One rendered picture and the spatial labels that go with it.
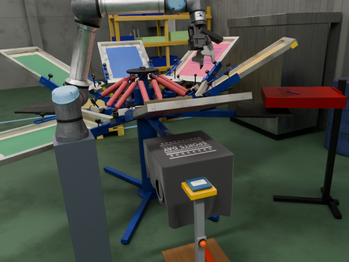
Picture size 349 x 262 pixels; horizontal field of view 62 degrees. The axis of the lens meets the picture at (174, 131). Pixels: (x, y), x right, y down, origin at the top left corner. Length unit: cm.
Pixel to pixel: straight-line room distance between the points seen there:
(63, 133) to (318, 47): 407
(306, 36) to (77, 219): 392
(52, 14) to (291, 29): 880
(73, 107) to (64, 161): 25
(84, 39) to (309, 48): 373
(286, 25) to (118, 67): 230
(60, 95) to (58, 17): 1024
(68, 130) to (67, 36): 1024
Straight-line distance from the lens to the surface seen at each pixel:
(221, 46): 366
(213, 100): 153
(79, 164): 142
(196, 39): 138
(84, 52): 147
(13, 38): 1154
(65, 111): 137
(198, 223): 149
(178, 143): 192
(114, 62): 377
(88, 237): 162
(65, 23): 1157
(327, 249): 270
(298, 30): 453
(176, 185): 168
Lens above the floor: 165
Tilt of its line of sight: 19 degrees down
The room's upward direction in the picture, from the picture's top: 3 degrees counter-clockwise
